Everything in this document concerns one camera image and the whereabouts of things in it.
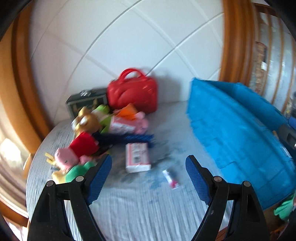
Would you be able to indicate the green plush in crate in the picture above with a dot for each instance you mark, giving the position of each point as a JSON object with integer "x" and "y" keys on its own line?
{"x": 284, "y": 210}

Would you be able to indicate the red dress pig plush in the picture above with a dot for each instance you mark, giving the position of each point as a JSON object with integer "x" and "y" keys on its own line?
{"x": 83, "y": 146}

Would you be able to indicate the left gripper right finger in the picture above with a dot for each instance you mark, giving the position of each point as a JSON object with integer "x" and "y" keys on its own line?
{"x": 247, "y": 221}

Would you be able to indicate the yellow snowball maker tongs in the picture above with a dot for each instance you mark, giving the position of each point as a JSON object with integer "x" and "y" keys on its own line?
{"x": 51, "y": 160}

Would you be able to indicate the middle pink tissue pack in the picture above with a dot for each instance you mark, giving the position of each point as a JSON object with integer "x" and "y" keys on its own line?
{"x": 137, "y": 158}

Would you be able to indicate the blue plastic storage crate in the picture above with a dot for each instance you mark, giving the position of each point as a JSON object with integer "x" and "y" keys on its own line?
{"x": 241, "y": 132}

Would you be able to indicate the red bear-shaped plastic case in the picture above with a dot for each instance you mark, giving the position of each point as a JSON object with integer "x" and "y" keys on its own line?
{"x": 133, "y": 87}

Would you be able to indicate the white striped table cloth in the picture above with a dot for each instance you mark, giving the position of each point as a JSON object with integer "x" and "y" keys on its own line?
{"x": 142, "y": 206}

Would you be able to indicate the rolled patterned carpet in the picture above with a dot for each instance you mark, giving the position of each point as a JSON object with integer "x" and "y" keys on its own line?
{"x": 259, "y": 68}

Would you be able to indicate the brown teddy bear plush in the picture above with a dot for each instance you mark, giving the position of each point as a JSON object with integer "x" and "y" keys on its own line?
{"x": 86, "y": 121}

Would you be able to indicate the pink tissue pack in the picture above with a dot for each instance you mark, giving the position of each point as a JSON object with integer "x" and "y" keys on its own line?
{"x": 121, "y": 126}
{"x": 137, "y": 158}

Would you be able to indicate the pink white ointment tube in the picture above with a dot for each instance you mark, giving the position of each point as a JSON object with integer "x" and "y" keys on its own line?
{"x": 172, "y": 181}

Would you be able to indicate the green turtle plush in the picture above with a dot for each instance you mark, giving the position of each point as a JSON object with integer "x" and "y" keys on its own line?
{"x": 78, "y": 170}

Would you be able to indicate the dark green gift box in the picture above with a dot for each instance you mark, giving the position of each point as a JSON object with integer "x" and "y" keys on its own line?
{"x": 91, "y": 98}

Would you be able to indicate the small yellow chick plush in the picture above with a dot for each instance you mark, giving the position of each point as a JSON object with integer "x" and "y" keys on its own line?
{"x": 59, "y": 177}

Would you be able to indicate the back pink tissue pack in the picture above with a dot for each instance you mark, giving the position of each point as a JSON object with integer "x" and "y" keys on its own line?
{"x": 121, "y": 126}

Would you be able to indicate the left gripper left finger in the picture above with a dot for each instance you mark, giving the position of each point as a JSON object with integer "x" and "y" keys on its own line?
{"x": 49, "y": 221}

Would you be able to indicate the green white frog plush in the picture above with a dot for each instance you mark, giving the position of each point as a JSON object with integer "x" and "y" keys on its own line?
{"x": 104, "y": 116}

